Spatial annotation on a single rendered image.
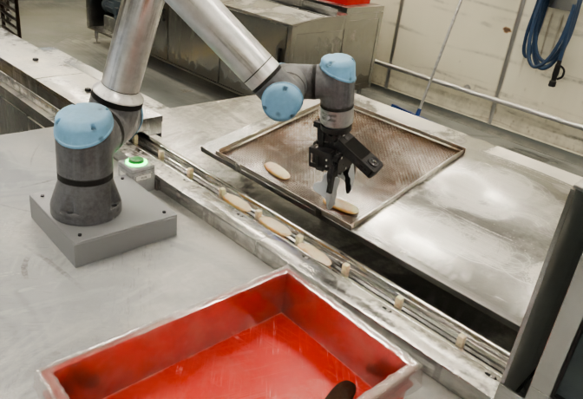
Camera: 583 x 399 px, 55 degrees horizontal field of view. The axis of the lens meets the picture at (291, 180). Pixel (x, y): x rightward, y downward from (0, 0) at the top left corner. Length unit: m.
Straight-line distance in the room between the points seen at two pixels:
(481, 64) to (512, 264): 3.91
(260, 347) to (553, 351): 0.51
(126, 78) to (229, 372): 0.67
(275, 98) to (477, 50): 4.13
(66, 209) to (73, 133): 0.18
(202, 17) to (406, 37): 4.46
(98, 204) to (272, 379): 0.54
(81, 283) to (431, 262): 0.73
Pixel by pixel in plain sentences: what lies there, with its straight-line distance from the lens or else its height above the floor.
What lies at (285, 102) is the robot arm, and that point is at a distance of 1.07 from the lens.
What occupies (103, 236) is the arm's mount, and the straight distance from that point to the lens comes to 1.26.
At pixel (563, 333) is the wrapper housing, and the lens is 0.76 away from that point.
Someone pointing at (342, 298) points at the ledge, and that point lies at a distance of 1.14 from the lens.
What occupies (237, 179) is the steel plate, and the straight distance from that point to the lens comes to 1.64.
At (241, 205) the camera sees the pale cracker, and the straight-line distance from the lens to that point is 1.42.
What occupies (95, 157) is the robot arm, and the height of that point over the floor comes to 1.03.
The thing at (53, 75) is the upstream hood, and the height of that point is 0.92.
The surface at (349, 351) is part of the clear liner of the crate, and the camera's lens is 1.03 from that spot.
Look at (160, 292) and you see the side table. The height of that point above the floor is 0.82.
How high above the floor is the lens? 1.54
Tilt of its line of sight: 26 degrees down
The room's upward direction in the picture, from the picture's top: 7 degrees clockwise
